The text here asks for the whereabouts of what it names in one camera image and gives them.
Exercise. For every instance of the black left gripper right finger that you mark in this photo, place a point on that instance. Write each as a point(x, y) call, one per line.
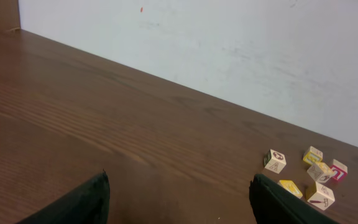
point(272, 204)

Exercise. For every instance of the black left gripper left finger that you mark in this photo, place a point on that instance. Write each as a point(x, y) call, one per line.
point(87, 203)

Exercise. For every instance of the yellow white block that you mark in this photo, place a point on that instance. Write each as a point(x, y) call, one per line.
point(320, 172)

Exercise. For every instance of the yellow bordered block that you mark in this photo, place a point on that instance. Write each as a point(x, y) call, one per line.
point(312, 155)

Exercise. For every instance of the yellow top block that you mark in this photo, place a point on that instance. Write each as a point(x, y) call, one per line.
point(290, 186)

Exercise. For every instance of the white block with letter A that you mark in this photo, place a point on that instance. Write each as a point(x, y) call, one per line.
point(274, 161)

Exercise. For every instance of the white block with green edge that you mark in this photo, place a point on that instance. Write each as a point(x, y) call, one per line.
point(320, 196)

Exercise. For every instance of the red bordered block rear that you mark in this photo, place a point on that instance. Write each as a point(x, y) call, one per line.
point(340, 170)

